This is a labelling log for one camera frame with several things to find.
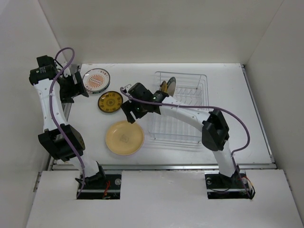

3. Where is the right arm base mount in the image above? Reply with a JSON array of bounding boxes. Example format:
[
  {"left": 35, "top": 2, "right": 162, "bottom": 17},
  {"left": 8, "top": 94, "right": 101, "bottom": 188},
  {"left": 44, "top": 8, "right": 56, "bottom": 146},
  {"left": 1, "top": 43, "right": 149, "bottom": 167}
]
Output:
[{"left": 205, "top": 171, "right": 256, "bottom": 200}]

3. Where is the beige yellow plate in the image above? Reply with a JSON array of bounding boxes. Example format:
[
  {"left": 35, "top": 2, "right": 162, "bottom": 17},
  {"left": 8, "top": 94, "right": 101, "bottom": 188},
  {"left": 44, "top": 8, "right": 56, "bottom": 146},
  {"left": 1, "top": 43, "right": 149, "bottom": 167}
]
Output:
[{"left": 105, "top": 121, "right": 144, "bottom": 156}]

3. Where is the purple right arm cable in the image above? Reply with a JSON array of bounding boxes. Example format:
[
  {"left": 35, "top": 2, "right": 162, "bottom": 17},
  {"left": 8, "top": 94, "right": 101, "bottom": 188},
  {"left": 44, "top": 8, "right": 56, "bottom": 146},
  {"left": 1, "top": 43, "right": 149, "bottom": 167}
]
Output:
[{"left": 120, "top": 85, "right": 253, "bottom": 199}]

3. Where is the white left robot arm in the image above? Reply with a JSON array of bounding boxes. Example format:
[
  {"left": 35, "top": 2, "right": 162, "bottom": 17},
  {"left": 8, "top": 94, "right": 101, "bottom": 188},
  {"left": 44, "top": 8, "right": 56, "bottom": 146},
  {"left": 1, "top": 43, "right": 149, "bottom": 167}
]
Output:
[{"left": 29, "top": 56, "right": 106, "bottom": 189}]

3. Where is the aluminium table edge rail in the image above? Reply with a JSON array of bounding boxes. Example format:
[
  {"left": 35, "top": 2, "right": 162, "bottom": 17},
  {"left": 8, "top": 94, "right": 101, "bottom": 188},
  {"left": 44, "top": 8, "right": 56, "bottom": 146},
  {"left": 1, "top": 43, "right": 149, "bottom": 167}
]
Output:
[{"left": 241, "top": 64, "right": 276, "bottom": 166}]

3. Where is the white plate dark lettered rim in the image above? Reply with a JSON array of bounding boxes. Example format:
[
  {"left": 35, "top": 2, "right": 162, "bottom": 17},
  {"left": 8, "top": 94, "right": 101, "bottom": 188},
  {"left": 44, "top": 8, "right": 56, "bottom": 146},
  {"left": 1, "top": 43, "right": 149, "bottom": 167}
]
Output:
[{"left": 166, "top": 77, "right": 176, "bottom": 96}]

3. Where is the dark yellow patterned plate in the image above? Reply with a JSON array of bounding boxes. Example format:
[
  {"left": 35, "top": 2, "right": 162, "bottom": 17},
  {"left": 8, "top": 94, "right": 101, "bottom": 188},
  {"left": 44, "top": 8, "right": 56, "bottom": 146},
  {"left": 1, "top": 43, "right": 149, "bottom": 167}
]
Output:
[{"left": 160, "top": 81, "right": 168, "bottom": 93}]

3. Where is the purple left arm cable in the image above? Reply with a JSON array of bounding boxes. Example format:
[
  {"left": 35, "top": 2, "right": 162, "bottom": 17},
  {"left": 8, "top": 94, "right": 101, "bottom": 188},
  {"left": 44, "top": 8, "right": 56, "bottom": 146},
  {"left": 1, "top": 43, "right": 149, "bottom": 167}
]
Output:
[{"left": 49, "top": 47, "right": 86, "bottom": 198}]

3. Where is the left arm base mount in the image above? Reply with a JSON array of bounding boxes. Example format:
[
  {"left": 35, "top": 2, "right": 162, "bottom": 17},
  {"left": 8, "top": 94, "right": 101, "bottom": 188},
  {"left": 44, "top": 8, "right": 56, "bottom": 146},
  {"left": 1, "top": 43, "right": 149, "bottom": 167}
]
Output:
[{"left": 76, "top": 171, "right": 122, "bottom": 200}]

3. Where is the white wire dish rack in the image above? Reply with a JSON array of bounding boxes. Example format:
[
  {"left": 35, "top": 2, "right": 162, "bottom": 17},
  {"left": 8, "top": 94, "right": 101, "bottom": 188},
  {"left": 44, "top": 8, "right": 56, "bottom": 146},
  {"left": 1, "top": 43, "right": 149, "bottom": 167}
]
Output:
[{"left": 148, "top": 71, "right": 209, "bottom": 143}]

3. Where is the white plate orange sunburst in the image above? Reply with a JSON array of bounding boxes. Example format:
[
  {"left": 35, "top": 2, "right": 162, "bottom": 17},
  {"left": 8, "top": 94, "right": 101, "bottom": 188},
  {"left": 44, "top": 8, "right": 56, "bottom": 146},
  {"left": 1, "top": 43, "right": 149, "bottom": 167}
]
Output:
[{"left": 82, "top": 68, "right": 111, "bottom": 84}]

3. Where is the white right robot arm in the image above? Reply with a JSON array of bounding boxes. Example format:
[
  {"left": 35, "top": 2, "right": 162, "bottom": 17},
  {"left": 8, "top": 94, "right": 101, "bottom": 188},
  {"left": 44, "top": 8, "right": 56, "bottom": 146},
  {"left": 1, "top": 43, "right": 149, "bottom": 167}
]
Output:
[{"left": 120, "top": 83, "right": 238, "bottom": 187}]

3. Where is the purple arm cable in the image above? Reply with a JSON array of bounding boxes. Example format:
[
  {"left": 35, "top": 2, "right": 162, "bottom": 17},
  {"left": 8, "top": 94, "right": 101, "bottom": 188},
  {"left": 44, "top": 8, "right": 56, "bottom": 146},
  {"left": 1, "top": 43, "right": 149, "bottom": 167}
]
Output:
[
  {"left": 49, "top": 47, "right": 86, "bottom": 198},
  {"left": 120, "top": 85, "right": 253, "bottom": 199}
]

